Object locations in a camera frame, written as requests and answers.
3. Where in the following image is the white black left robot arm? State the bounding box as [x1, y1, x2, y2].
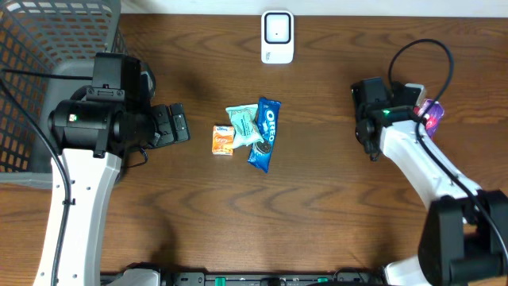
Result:
[34, 52, 191, 285]

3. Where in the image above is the mint green wipes packet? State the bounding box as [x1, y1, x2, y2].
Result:
[225, 104, 263, 149]

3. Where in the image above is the red purple liner packet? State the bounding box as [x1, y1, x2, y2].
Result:
[414, 99, 445, 138]

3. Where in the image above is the orange snack packet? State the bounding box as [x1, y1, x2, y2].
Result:
[212, 126, 234, 156]

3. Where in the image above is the blue oreo cookie pack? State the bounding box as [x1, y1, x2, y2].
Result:
[248, 98, 281, 173]

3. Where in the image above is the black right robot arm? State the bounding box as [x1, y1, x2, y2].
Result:
[351, 78, 507, 285]

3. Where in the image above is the white barcode scanner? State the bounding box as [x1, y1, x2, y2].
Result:
[260, 10, 294, 64]

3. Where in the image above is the dark grey plastic mesh basket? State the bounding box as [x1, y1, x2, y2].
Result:
[1, 0, 127, 189]

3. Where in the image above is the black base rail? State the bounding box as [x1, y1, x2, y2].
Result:
[100, 269, 386, 286]

